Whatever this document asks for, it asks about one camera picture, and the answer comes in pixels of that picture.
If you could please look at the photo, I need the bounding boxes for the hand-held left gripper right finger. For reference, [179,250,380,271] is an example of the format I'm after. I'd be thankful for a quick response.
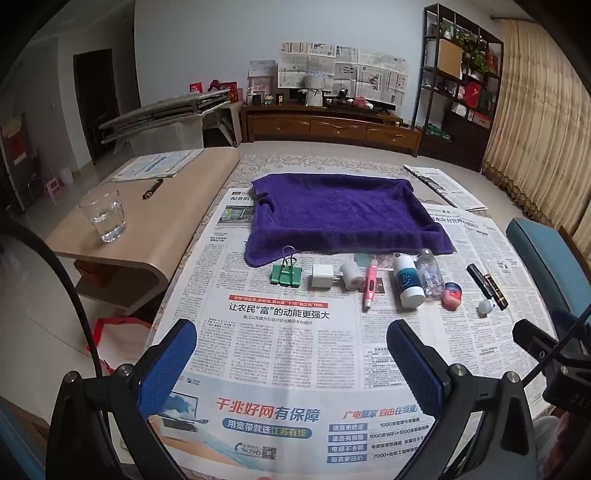
[387,318,542,480]

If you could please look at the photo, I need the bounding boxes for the beige curtain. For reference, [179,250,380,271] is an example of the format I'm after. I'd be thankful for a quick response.
[481,18,591,252]

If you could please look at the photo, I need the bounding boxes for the small clear bottle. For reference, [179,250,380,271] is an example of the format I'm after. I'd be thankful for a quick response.
[417,248,445,297]

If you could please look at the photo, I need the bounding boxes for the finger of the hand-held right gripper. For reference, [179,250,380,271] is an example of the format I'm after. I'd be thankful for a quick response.
[551,307,591,344]
[512,318,561,365]

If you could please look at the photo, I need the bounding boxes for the paper sheets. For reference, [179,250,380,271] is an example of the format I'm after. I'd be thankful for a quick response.
[111,149,205,182]

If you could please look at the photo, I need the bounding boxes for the teal chair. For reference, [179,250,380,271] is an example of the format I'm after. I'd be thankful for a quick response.
[505,217,591,326]

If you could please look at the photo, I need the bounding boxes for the purple towel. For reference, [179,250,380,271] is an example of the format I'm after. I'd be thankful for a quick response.
[245,173,455,269]

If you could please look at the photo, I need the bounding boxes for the black cable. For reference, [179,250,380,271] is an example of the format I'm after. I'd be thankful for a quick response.
[522,305,591,388]
[0,217,105,384]

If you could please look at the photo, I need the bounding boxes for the dark door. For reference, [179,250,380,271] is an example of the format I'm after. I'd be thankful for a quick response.
[72,48,115,165]

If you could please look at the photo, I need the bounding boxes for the white bag with red trim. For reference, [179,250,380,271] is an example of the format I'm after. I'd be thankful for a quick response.
[87,316,154,376]

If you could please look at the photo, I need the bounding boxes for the newspaper sheets over television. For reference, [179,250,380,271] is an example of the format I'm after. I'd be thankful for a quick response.
[277,42,410,108]

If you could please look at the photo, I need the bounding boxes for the pink round jar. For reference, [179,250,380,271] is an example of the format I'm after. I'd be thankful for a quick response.
[441,283,465,311]

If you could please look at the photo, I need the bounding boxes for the large newspaper sheet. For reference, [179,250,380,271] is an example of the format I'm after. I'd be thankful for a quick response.
[150,189,444,480]

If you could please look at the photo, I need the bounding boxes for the person's light clothing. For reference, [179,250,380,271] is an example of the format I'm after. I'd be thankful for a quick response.
[531,413,591,480]

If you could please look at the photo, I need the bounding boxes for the folded newspaper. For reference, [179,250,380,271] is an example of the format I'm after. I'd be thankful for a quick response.
[403,164,489,213]

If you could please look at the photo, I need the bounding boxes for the stack of folded boards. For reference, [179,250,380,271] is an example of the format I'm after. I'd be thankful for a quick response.
[99,89,232,146]

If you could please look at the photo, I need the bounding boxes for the light wooden coffee table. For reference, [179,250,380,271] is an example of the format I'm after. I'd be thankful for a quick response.
[45,148,242,320]

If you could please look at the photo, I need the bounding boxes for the drinking glass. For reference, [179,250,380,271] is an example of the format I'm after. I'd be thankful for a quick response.
[78,182,127,244]

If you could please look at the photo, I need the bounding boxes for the white charger plug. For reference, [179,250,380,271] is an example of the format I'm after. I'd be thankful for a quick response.
[310,263,345,291]

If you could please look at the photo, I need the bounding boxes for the green binder clip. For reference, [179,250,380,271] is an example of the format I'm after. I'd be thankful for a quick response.
[270,246,302,289]

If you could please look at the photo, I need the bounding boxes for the pink pen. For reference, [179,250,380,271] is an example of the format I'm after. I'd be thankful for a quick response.
[362,258,379,312]

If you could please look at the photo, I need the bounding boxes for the red gift boxes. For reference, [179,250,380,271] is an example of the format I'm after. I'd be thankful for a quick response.
[188,80,242,104]

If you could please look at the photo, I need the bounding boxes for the black tube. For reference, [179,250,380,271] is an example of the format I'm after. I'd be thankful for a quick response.
[466,263,495,301]

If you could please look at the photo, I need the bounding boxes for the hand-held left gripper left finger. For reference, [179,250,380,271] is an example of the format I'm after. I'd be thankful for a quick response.
[44,318,199,480]

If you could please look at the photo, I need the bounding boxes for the dark bookshelf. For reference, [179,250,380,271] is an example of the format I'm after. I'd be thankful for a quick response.
[412,4,504,172]

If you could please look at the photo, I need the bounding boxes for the white bottle with blue label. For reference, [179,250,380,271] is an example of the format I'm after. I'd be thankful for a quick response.
[392,254,426,309]

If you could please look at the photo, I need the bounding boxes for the newspaper sheet with bold headline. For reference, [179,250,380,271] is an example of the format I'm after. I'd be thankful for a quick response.
[422,203,557,416]

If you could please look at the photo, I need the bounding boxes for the wooden television cabinet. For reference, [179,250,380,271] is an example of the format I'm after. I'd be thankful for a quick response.
[240,102,423,158]

